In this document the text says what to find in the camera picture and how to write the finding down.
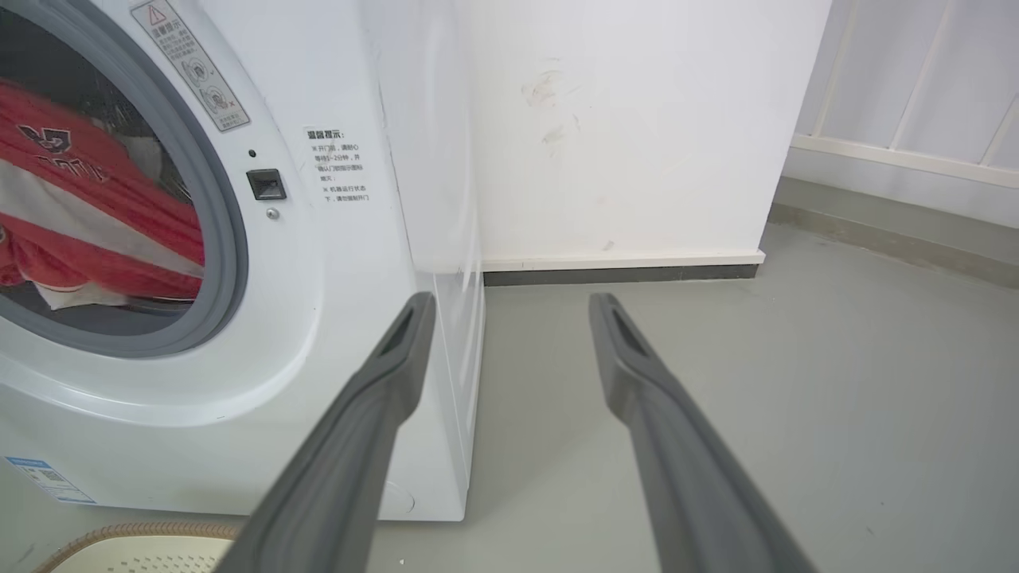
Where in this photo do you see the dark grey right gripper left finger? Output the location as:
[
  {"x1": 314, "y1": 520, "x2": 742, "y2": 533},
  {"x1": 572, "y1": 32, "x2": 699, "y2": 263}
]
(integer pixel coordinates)
[{"x1": 215, "y1": 291, "x2": 437, "y2": 573}]

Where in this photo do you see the red and white garment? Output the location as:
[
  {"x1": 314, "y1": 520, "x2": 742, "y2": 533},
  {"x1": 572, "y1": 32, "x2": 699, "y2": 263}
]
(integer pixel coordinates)
[{"x1": 0, "y1": 77, "x2": 206, "y2": 310}]

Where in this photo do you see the grey rubber door gasket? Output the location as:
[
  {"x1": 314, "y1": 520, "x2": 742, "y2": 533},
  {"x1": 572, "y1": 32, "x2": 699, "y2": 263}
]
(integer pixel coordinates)
[{"x1": 0, "y1": 0, "x2": 249, "y2": 359}]

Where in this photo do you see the white front-load washing machine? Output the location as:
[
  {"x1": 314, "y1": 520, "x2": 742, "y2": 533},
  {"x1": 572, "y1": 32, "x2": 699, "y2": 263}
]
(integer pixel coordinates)
[{"x1": 0, "y1": 0, "x2": 486, "y2": 523}]

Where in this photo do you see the warning sticker with red triangle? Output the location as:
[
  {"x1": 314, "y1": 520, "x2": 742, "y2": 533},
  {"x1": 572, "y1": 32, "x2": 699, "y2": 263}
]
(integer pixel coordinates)
[{"x1": 130, "y1": 0, "x2": 251, "y2": 133}]

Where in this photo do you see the black door latch socket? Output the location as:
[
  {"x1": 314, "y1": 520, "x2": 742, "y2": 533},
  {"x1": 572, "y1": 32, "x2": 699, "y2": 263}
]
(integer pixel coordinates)
[{"x1": 245, "y1": 168, "x2": 287, "y2": 201}]

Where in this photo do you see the blue energy label sticker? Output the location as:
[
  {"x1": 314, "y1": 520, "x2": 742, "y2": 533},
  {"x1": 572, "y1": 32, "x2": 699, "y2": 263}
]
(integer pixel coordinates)
[{"x1": 4, "y1": 456, "x2": 97, "y2": 506}]

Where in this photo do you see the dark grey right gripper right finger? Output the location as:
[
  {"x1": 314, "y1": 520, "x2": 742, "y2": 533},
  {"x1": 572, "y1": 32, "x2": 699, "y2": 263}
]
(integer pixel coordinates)
[{"x1": 588, "y1": 292, "x2": 821, "y2": 573}]

